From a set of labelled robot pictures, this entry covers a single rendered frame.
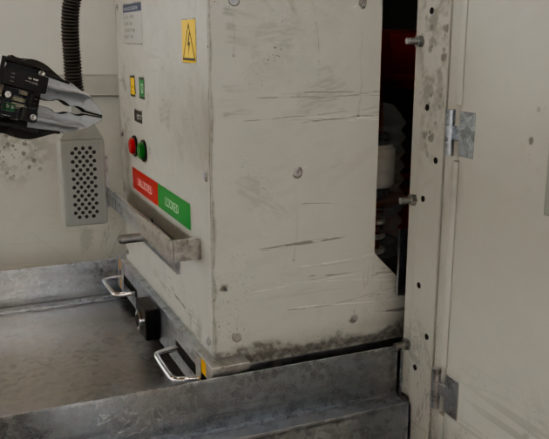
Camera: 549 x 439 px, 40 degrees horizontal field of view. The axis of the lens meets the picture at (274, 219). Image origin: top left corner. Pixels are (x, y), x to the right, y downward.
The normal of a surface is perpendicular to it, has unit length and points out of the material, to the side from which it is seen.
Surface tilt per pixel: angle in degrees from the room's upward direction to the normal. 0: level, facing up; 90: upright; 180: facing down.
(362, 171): 90
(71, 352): 0
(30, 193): 90
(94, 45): 90
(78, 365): 0
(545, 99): 90
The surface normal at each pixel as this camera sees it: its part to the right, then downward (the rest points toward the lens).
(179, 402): 0.40, 0.22
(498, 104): -0.92, 0.09
